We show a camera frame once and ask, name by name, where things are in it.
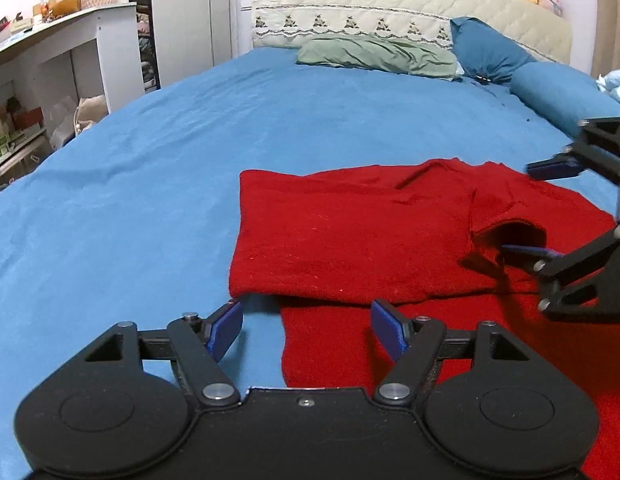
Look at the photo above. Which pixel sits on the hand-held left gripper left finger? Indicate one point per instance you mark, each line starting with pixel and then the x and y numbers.
pixel 224 331

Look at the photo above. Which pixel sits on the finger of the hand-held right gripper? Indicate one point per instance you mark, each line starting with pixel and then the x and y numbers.
pixel 527 252
pixel 552 168

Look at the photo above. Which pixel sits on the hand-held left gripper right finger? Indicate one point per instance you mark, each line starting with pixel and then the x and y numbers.
pixel 387 327

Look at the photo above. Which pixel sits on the red knit sweater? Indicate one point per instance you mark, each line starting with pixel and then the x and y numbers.
pixel 340 235

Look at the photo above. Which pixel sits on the pile of clothes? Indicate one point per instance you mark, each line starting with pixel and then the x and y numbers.
pixel 146 50

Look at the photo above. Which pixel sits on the blue bolster pillow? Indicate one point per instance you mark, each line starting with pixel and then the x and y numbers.
pixel 555 90

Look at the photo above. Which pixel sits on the dark blue pillow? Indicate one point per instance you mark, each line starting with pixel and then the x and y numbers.
pixel 485 50

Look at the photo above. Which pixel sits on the blue bed sheet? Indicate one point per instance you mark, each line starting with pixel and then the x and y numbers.
pixel 155 160

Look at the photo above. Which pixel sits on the green pillow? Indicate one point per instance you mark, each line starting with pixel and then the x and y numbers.
pixel 375 55

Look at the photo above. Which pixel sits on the beige cloth bag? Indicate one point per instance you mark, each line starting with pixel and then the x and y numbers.
pixel 90 112

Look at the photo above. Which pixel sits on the clear plastic bag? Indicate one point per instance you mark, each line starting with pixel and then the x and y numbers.
pixel 62 122

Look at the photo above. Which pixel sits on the red box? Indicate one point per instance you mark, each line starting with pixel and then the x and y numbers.
pixel 27 117

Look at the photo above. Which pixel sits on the grey wardrobe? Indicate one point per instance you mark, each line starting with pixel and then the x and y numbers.
pixel 190 20

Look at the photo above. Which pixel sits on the white desk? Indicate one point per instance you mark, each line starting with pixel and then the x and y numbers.
pixel 90 40

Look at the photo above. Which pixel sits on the orange plush toy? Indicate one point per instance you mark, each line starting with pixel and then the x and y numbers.
pixel 66 6

